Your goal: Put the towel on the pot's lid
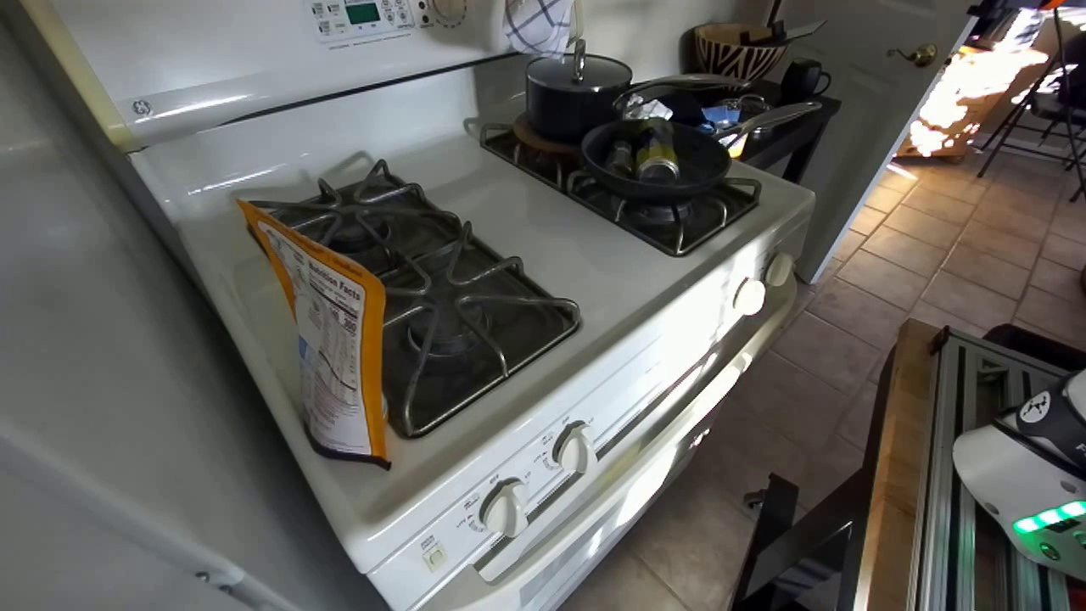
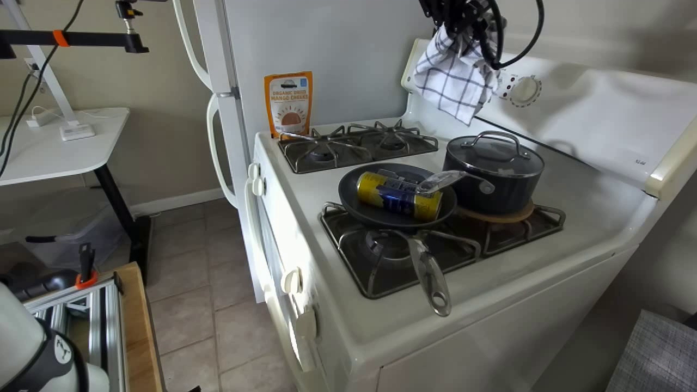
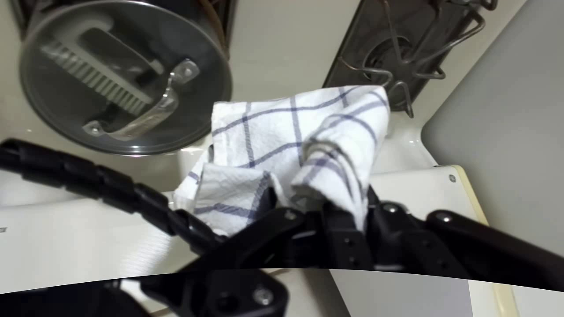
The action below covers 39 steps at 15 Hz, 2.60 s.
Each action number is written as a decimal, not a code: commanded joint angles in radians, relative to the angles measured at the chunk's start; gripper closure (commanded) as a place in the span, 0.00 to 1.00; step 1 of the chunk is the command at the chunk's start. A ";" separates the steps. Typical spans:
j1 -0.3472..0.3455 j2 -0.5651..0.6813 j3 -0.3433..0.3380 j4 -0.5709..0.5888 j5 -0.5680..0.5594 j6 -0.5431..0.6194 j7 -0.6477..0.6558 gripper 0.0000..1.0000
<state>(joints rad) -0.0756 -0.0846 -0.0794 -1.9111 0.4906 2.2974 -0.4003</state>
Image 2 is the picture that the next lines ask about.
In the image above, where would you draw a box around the round wooden trivet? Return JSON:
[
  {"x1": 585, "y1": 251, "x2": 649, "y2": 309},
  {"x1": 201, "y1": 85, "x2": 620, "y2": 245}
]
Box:
[{"x1": 456, "y1": 199, "x2": 536, "y2": 224}]

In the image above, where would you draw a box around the orange snack pouch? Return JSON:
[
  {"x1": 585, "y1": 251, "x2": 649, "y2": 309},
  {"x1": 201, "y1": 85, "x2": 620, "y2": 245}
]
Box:
[{"x1": 264, "y1": 71, "x2": 314, "y2": 140}]

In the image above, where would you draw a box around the white plaid towel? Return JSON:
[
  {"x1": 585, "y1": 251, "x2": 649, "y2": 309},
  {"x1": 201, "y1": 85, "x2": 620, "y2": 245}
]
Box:
[{"x1": 413, "y1": 24, "x2": 499, "y2": 126}]

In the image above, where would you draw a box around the white power adapter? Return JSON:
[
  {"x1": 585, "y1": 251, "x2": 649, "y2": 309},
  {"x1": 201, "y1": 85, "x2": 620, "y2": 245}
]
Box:
[{"x1": 26, "y1": 106, "x2": 67, "y2": 128}]

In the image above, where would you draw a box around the stove burner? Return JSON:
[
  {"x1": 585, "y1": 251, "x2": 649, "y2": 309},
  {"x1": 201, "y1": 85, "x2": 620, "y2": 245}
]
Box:
[
  {"x1": 278, "y1": 127, "x2": 372, "y2": 175},
  {"x1": 347, "y1": 119, "x2": 439, "y2": 162},
  {"x1": 319, "y1": 201, "x2": 483, "y2": 300},
  {"x1": 456, "y1": 204, "x2": 567, "y2": 258}
]

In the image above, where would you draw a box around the black cable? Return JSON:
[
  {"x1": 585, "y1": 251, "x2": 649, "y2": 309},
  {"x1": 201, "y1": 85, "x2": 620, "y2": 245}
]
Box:
[{"x1": 0, "y1": 0, "x2": 85, "y2": 180}]

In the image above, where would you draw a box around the orange and black clamp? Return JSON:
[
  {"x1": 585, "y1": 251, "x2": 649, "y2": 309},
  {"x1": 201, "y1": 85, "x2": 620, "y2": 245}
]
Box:
[{"x1": 75, "y1": 242, "x2": 99, "y2": 290}]

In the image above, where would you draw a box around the white timer dial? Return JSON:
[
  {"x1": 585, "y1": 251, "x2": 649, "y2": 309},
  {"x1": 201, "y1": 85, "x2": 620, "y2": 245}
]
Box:
[{"x1": 509, "y1": 75, "x2": 543, "y2": 108}]

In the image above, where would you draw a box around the black frying pan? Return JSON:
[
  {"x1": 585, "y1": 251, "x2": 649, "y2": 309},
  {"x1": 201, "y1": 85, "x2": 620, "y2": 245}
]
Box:
[{"x1": 338, "y1": 162, "x2": 458, "y2": 318}]

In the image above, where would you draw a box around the clear plastic storage bin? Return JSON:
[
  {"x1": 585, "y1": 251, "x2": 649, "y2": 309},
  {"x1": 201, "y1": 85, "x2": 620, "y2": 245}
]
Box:
[{"x1": 24, "y1": 187, "x2": 127, "y2": 271}]

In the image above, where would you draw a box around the dark pot lid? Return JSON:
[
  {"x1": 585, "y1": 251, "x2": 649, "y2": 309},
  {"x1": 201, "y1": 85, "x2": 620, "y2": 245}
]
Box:
[{"x1": 445, "y1": 131, "x2": 546, "y2": 178}]

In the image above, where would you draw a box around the white refrigerator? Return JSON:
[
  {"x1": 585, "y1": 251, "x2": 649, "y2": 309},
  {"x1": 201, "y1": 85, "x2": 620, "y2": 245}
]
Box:
[{"x1": 173, "y1": 0, "x2": 436, "y2": 303}]

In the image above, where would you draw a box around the white stand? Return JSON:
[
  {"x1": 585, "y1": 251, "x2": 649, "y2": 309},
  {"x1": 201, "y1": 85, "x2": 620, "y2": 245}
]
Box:
[{"x1": 2, "y1": 0, "x2": 96, "y2": 142}]

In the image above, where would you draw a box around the white refrigerator door handle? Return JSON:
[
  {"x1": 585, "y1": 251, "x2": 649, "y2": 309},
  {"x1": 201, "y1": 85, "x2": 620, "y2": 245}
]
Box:
[
  {"x1": 206, "y1": 93, "x2": 239, "y2": 209},
  {"x1": 173, "y1": 0, "x2": 213, "y2": 91}
]

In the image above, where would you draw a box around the yellow and blue can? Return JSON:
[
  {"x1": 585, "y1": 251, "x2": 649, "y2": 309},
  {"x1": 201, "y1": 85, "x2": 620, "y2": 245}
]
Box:
[{"x1": 356, "y1": 171, "x2": 443, "y2": 222}]

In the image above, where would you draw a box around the white gas stove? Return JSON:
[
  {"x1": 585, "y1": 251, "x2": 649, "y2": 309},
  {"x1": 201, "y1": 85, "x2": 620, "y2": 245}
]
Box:
[{"x1": 240, "y1": 38, "x2": 697, "y2": 392}]

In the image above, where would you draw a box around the white table with black leg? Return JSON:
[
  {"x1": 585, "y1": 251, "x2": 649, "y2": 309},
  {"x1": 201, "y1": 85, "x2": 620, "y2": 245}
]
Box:
[{"x1": 0, "y1": 107, "x2": 154, "y2": 285}]

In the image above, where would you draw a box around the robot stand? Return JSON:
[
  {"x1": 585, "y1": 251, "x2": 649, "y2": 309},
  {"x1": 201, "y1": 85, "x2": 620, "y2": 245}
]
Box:
[{"x1": 0, "y1": 261, "x2": 164, "y2": 392}]

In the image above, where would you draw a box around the oven door handle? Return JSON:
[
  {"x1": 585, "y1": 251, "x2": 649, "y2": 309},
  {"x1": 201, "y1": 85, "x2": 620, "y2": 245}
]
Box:
[{"x1": 243, "y1": 185, "x2": 317, "y2": 373}]

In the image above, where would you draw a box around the camera on mount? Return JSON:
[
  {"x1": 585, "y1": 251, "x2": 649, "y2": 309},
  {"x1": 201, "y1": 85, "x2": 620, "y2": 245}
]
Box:
[{"x1": 0, "y1": 0, "x2": 151, "y2": 60}]

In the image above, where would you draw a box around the dark pot with silver handle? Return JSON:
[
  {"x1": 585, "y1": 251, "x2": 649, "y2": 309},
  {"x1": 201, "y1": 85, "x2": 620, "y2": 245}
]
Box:
[{"x1": 416, "y1": 131, "x2": 546, "y2": 216}]

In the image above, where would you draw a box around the grey woven seat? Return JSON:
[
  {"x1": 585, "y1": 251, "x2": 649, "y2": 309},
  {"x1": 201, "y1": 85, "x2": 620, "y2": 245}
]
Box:
[{"x1": 605, "y1": 309, "x2": 697, "y2": 392}]

